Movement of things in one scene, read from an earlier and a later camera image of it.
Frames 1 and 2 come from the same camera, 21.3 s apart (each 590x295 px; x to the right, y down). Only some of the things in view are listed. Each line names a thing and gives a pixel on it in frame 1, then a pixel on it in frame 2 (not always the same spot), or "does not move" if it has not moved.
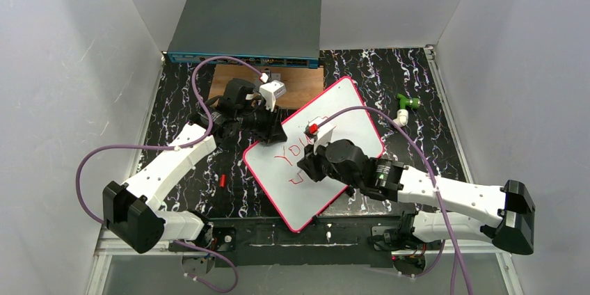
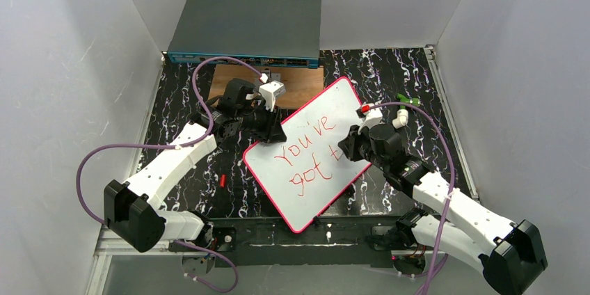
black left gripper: (270, 124) does not move
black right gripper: (312, 163) → (348, 146)
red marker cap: (222, 181) does not move
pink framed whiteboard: (306, 163) does not move
